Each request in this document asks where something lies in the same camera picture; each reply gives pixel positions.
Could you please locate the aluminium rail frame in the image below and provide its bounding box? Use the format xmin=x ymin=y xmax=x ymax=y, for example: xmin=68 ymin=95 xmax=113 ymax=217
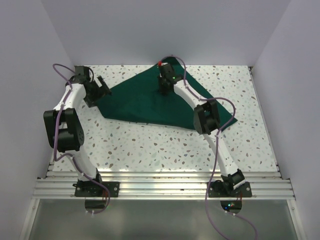
xmin=32 ymin=170 xmax=295 ymax=200

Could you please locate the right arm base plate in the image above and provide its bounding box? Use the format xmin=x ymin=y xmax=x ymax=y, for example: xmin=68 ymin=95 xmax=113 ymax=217
xmin=207 ymin=180 xmax=253 ymax=198

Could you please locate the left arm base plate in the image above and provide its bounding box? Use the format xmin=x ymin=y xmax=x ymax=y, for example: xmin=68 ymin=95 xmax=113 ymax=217
xmin=72 ymin=181 xmax=120 ymax=198

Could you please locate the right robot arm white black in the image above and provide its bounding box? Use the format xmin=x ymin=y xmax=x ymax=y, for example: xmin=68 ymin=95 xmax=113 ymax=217
xmin=157 ymin=61 xmax=245 ymax=197

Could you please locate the green surgical drape cloth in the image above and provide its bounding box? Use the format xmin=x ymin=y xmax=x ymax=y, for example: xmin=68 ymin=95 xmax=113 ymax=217
xmin=96 ymin=56 xmax=238 ymax=132

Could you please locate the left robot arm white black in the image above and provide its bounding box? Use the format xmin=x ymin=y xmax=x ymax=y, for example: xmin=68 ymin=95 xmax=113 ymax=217
xmin=43 ymin=63 xmax=112 ymax=197

